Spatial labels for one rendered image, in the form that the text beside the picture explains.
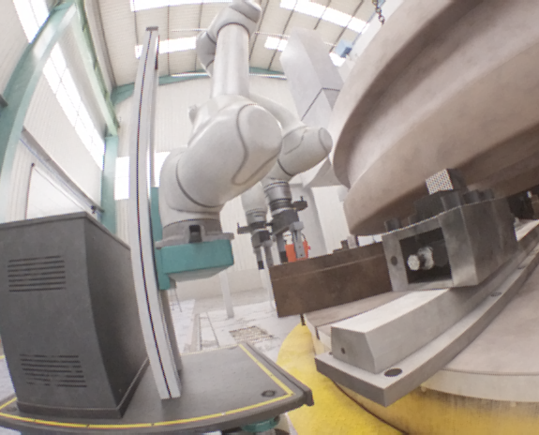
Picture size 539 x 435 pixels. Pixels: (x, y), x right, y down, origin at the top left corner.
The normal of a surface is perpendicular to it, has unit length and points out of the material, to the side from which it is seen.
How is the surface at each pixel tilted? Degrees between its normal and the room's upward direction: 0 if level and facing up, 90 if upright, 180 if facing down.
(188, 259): 90
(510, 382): 90
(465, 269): 90
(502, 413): 90
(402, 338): 71
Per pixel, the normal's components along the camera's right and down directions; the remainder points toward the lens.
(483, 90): -0.90, 0.08
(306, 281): -0.11, -0.21
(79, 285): 0.31, -0.27
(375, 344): 0.20, -0.56
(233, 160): -0.02, 0.64
